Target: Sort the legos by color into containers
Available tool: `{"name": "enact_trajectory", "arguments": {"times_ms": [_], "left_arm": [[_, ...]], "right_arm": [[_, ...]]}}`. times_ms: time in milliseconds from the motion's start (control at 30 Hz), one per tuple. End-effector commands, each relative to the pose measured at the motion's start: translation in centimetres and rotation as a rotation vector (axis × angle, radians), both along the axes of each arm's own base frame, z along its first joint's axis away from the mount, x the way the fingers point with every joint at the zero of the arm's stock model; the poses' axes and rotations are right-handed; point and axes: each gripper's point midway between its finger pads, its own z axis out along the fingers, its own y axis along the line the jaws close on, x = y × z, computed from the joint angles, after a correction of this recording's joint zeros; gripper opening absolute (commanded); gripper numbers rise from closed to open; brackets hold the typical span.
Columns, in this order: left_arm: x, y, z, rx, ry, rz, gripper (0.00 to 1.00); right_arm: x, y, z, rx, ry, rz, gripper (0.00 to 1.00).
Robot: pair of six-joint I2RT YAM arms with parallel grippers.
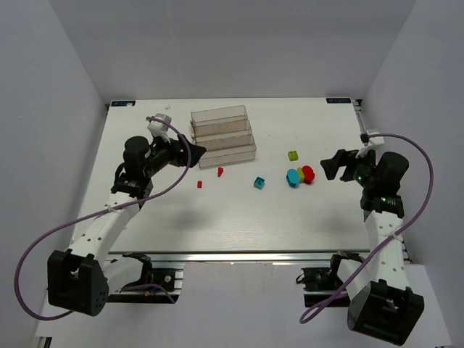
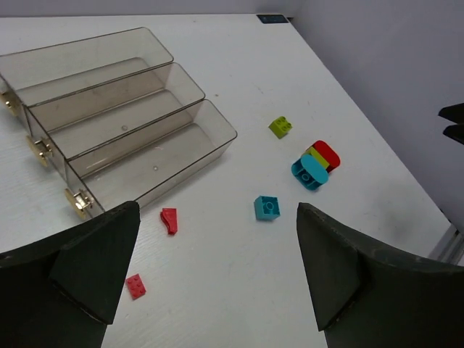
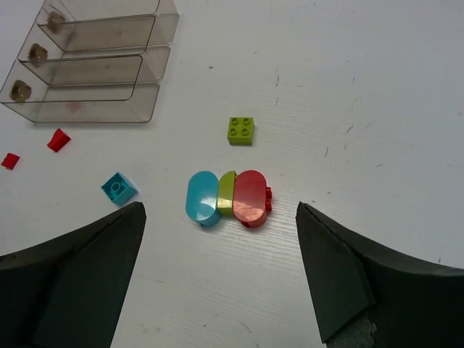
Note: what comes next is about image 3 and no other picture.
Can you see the clear bin second row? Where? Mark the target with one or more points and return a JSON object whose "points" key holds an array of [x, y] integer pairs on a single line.
{"points": [[118, 50]]}

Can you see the green square lego brick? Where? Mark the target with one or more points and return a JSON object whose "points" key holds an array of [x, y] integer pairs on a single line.
{"points": [[241, 131]]}

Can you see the small red lego piece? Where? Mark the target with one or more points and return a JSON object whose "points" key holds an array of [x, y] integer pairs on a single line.
{"points": [[10, 161]]}

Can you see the clear bin third row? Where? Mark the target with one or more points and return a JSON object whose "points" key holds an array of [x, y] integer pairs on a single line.
{"points": [[108, 25]]}

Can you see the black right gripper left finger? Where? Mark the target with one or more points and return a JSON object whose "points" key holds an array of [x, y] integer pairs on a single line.
{"points": [[69, 291]]}

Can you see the red sloped lego piece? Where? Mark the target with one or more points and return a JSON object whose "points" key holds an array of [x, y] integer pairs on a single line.
{"points": [[58, 140]]}

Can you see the blue rounded lego brick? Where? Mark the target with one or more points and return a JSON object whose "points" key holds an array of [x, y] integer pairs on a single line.
{"points": [[202, 199]]}

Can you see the red rounded lego brick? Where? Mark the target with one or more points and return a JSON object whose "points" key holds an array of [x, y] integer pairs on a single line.
{"points": [[251, 199]]}

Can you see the clear bin nearest front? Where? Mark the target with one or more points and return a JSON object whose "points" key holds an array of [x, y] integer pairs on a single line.
{"points": [[120, 89]]}

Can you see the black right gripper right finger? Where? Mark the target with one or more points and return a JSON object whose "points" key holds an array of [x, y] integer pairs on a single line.
{"points": [[365, 294]]}

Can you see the blue square lego brick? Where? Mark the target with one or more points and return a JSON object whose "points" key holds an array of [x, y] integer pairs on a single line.
{"points": [[119, 190]]}

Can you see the green rounded lego brick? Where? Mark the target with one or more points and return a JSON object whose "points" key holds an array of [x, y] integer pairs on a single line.
{"points": [[225, 193]]}

